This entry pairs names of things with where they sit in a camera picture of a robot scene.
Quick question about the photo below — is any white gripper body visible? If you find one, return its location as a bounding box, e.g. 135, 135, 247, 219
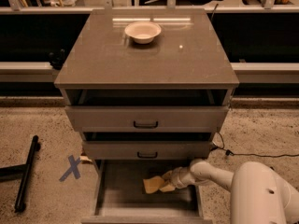
170, 167, 195, 189

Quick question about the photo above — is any yellow sponge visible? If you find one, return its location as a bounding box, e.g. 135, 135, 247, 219
143, 175, 164, 194

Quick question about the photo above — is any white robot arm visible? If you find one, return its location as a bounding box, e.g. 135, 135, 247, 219
159, 160, 299, 224

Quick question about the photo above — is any grey bottom drawer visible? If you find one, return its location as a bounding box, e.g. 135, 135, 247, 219
81, 160, 213, 224

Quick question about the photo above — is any grey drawer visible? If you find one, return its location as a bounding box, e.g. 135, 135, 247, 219
82, 133, 212, 160
81, 160, 213, 224
66, 90, 228, 133

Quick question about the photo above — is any grey middle drawer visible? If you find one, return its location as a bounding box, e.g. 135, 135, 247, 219
82, 133, 212, 160

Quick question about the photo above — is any grey drawer cabinet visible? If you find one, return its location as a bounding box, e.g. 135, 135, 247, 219
53, 8, 240, 224

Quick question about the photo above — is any grey top drawer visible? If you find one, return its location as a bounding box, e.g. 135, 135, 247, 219
66, 90, 228, 133

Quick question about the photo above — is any blue tape cross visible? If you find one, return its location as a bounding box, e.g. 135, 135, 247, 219
59, 155, 81, 182

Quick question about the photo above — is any white bowl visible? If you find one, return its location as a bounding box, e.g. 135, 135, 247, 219
124, 21, 162, 44

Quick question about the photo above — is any black stand leg left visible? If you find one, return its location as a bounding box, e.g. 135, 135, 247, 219
0, 135, 40, 213

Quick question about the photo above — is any black clamp knob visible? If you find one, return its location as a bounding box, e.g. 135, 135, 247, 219
49, 49, 65, 70

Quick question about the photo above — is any black antenna rod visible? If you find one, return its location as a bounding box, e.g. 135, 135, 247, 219
210, 3, 219, 22

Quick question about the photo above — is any black power cable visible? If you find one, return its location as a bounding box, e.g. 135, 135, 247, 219
210, 132, 299, 159

